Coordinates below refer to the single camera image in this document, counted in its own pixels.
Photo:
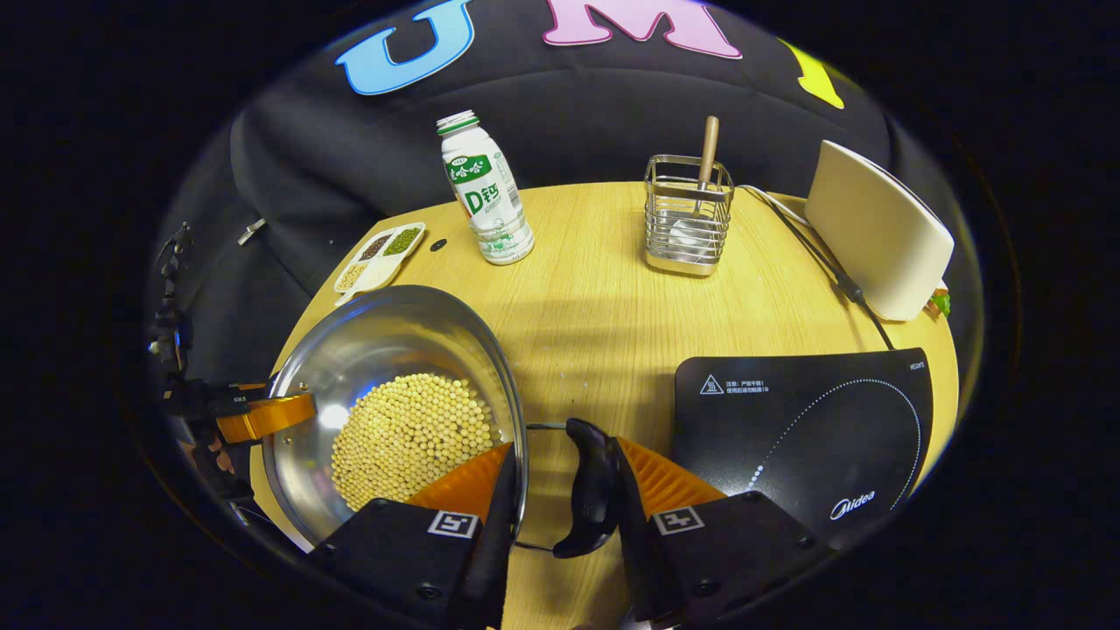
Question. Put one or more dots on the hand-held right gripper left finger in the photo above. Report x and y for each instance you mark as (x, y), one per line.
(494, 542)

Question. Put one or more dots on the pile of yellow soybeans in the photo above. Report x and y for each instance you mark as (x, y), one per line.
(407, 442)

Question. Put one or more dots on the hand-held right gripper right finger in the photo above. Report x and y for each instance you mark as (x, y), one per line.
(634, 560)

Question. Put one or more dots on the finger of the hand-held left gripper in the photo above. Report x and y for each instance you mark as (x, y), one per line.
(267, 418)

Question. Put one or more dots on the silver clip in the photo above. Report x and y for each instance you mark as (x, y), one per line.
(251, 231)

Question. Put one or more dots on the white divided bean dish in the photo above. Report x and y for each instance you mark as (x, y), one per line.
(381, 255)

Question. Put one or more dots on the black induction cooktop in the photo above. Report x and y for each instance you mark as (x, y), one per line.
(805, 437)

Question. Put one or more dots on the white toaster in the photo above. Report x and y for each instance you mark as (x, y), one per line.
(875, 232)

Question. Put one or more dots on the sandwich with lettuce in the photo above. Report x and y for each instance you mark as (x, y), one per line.
(941, 303)

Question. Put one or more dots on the white green drink bottle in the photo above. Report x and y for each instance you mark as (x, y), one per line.
(486, 197)

